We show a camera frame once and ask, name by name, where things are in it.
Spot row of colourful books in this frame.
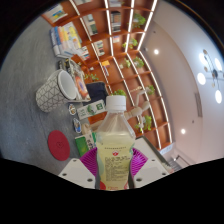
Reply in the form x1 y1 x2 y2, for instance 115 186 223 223
49 21 91 62

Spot small round badge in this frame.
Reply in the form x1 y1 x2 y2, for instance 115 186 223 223
72 117 83 134
68 103 78 116

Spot grey wall vent panel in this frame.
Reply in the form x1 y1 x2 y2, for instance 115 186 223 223
194 92 204 118

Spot wooden shelf unit with plants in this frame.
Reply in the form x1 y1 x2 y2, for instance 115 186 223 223
41 0 174 151

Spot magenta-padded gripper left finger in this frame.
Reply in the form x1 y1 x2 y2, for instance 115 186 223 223
57 147 99 190

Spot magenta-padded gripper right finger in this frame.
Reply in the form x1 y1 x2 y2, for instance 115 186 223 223
128 147 171 190

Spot framed picture stand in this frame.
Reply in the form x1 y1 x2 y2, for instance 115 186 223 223
68 59 92 103

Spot green book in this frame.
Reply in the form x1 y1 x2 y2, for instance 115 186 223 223
74 132 98 158

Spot white mug with geometric lines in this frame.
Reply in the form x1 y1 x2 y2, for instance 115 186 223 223
35 69 79 114

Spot dark blue cushion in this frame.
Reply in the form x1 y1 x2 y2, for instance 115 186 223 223
85 81 110 106

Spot round globe ceiling lights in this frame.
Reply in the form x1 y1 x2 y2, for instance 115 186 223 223
196 49 224 105

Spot flat round red coaster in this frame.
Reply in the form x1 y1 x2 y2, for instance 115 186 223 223
47 129 72 162

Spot clear bottle with yellow drink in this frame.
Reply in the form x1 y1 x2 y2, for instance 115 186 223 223
94 94 137 191

